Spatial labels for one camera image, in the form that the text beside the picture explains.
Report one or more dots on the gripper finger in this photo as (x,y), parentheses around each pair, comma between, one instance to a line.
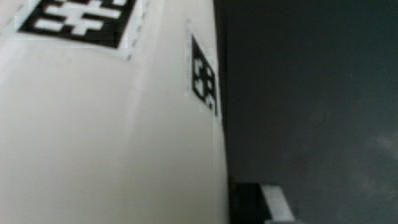
(258,204)

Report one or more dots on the white lamp shade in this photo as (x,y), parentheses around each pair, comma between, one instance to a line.
(113,141)

